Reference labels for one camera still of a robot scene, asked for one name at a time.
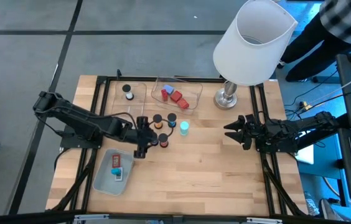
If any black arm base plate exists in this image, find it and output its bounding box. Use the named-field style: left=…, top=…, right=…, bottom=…
left=254, top=136, right=299, bottom=154
left=54, top=124, right=105, bottom=149

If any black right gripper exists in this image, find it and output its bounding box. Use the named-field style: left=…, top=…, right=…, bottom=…
left=223, top=114, right=268, bottom=152

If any red sand timer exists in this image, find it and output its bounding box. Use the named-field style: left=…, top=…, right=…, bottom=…
left=158, top=133, right=169, bottom=149

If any person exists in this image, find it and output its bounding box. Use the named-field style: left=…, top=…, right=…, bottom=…
left=276, top=0, right=351, bottom=83

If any white cable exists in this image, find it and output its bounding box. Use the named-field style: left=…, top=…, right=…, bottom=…
left=306, top=67, right=351, bottom=110

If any grey plastic bin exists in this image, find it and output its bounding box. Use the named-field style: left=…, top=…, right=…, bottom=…
left=92, top=147, right=134, bottom=197

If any black aluminium table frame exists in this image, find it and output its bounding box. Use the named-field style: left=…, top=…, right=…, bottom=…
left=48, top=70, right=307, bottom=218

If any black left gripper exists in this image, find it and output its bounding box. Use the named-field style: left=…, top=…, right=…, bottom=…
left=133, top=124, right=159, bottom=159

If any narrow clear plastic bin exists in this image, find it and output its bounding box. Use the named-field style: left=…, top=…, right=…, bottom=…
left=111, top=80, right=148, bottom=125

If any black camera gantry bar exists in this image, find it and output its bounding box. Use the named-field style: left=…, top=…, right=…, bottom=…
left=0, top=210, right=351, bottom=224

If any white sand timer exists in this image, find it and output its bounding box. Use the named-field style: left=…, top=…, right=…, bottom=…
left=121, top=83, right=134, bottom=101

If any red plug adapter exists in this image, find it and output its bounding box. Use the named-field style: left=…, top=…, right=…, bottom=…
left=170, top=90, right=183, bottom=104

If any wide clear plastic bin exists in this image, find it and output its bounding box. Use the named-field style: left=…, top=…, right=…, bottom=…
left=150, top=77, right=204, bottom=116

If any orange sand timer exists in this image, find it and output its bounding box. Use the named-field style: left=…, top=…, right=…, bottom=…
left=152, top=113, right=164, bottom=130

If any black floor cable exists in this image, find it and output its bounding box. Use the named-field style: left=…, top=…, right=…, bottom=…
left=284, top=70, right=340, bottom=108

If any red rectangular gadget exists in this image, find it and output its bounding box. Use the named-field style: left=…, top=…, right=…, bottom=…
left=111, top=154, right=122, bottom=169

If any white box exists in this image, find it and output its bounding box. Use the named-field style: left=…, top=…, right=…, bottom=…
left=295, top=144, right=315, bottom=166

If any white shade silver table lamp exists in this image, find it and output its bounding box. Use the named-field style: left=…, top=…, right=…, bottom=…
left=212, top=0, right=299, bottom=110

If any green sand timer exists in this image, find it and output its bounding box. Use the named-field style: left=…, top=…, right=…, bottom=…
left=179, top=121, right=190, bottom=136

